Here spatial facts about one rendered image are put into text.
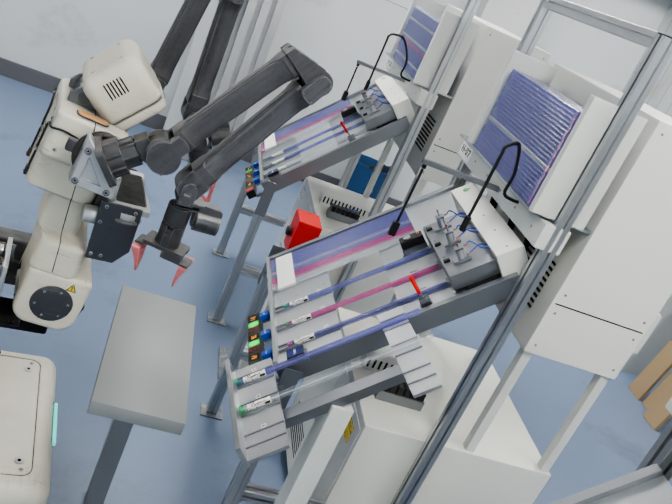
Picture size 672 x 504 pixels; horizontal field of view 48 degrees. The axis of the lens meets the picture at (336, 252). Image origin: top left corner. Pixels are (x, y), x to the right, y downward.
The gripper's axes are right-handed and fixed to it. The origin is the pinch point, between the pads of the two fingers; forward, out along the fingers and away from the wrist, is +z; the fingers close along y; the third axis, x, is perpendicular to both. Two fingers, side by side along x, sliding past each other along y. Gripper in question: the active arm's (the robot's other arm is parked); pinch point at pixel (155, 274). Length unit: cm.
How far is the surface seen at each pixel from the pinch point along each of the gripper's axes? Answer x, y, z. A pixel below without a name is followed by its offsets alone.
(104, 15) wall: -374, 166, 32
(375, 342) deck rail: -22, -59, 4
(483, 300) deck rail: -28, -81, -19
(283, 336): -33, -36, 20
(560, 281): -34, -98, -31
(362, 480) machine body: -26, -76, 50
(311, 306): -45, -40, 13
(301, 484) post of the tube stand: 4, -55, 36
